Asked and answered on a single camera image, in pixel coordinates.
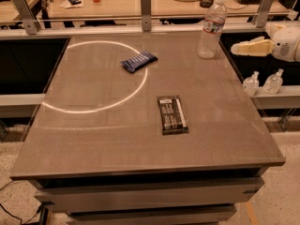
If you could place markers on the clear plastic water bottle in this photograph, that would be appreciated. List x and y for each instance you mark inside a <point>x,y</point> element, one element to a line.
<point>212,28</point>

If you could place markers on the grey metal bracket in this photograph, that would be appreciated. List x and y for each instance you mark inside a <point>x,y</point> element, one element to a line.
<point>29,21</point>
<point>261,16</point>
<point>146,15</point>

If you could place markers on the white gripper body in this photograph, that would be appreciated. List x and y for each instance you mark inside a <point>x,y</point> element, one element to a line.
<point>287,44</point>

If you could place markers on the grey metal bracket right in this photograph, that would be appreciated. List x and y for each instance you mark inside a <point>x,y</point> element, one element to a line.
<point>261,16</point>

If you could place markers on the grey metal bracket left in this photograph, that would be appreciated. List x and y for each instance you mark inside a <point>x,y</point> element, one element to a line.
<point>29,21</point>

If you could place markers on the blue rxbar blueberry wrapper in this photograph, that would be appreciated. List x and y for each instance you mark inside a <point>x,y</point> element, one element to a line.
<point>138,61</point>

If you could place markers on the black snack bar wrapper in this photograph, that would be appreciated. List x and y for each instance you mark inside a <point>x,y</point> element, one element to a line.
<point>172,115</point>

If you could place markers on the grey metal bracket middle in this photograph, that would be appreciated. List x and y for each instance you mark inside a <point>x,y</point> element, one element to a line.
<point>146,15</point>

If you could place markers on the grey drawer cabinet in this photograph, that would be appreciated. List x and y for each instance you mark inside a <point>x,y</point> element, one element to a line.
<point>194,198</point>

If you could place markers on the small clear sanitizer bottle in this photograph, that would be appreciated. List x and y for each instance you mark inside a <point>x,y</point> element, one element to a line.
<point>251,84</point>

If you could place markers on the wooden background desk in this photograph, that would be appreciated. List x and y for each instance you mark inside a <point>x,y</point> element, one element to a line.
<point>87,9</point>

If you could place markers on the black mesh cup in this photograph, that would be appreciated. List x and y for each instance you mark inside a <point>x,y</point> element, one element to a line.
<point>206,3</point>

